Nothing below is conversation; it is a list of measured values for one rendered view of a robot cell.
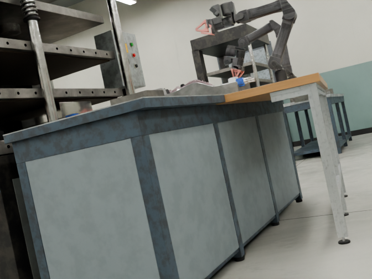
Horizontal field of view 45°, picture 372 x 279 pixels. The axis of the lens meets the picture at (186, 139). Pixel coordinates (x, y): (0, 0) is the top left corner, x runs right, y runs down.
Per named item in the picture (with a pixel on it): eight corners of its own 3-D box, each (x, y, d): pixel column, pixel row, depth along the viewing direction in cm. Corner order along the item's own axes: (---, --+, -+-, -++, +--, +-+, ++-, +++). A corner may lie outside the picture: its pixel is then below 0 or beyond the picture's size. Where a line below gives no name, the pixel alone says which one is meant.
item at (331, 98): (353, 139, 769) (342, 87, 769) (342, 153, 596) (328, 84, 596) (311, 147, 798) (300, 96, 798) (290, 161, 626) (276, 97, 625)
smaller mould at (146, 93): (166, 104, 210) (163, 89, 210) (149, 106, 196) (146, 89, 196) (131, 113, 219) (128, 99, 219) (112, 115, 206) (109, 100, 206)
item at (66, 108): (97, 129, 269) (91, 101, 269) (66, 134, 245) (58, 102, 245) (36, 144, 292) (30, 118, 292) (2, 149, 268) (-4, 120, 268)
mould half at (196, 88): (241, 94, 253) (237, 75, 253) (238, 92, 227) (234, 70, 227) (155, 114, 262) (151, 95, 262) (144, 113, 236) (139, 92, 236)
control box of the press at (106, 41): (179, 225, 340) (138, 32, 339) (159, 236, 313) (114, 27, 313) (154, 227, 350) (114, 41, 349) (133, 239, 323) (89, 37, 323)
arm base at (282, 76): (270, 70, 232) (284, 67, 230) (275, 73, 251) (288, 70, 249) (273, 86, 232) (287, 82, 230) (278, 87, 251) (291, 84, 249)
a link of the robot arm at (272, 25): (236, 40, 301) (277, 15, 293) (238, 41, 310) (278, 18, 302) (244, 56, 301) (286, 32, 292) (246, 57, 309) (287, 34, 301)
